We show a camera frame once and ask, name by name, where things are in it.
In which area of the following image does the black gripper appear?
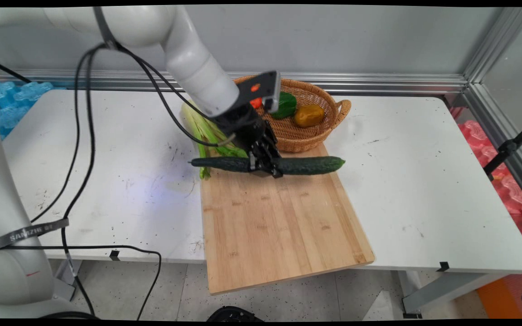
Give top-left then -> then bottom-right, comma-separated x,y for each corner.
213,104 -> 285,179

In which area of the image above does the long dark green cucumber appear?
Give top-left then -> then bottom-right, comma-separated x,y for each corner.
190,155 -> 346,177

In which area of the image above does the woven wicker basket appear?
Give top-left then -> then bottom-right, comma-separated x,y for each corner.
233,76 -> 352,153

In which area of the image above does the green bell pepper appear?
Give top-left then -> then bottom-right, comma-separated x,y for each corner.
270,91 -> 298,120

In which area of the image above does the bamboo cutting board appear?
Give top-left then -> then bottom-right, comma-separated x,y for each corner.
199,143 -> 376,296

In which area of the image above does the light green celery bunch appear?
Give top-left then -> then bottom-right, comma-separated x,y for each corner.
180,101 -> 249,180

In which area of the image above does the grey table leg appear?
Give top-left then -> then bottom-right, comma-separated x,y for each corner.
53,259 -> 83,302
399,271 -> 512,319

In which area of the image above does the black tripod stand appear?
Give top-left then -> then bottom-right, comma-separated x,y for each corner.
483,116 -> 522,182

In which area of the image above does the pink foam mat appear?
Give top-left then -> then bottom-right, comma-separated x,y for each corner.
457,119 -> 522,256

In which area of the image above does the blue foam mat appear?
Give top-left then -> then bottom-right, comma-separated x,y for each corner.
0,81 -> 55,139

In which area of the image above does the orange floor panel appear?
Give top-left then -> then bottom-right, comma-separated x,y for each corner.
475,275 -> 517,320

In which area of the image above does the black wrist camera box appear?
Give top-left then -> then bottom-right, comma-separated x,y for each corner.
236,71 -> 282,114

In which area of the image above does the aluminium frame rail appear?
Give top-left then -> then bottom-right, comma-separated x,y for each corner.
463,83 -> 522,211
0,69 -> 470,96

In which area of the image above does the black camera cable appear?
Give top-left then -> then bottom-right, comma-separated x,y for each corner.
105,43 -> 237,148

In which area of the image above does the black hanging cable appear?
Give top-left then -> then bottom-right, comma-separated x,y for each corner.
30,45 -> 107,223
60,48 -> 107,316

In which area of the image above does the black floor cable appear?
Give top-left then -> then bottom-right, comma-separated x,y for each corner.
0,244 -> 162,321

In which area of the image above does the black arm strap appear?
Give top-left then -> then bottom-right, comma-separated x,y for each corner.
92,6 -> 119,49

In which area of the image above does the grey printed strap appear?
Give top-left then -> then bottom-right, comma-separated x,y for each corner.
0,218 -> 70,253

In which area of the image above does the aluminium frame post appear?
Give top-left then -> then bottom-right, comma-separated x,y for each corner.
463,7 -> 522,86

